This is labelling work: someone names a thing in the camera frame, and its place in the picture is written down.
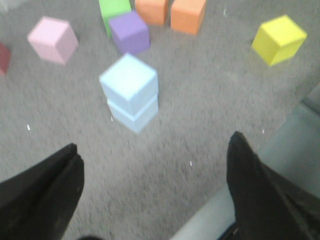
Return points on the textured light blue foam cube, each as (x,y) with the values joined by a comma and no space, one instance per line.
(129,83)

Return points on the orange textured foam cube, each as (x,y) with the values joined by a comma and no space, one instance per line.
(186,16)

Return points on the yellow foam cube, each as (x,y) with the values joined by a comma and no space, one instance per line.
(278,40)

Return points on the smooth light blue foam cube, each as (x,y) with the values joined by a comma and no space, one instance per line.
(137,122)

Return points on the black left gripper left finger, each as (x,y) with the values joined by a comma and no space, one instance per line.
(38,203)

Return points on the red foam cube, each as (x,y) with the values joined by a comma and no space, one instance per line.
(5,56)

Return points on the purple smooth foam cube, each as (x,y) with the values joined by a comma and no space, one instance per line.
(130,33)

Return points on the pink foam cube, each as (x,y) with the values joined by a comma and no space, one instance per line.
(53,40)

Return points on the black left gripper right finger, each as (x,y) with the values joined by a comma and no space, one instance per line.
(267,206)

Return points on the green foam cube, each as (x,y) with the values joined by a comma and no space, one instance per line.
(112,8)

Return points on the orange dented foam cube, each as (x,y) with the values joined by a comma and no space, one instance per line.
(153,12)

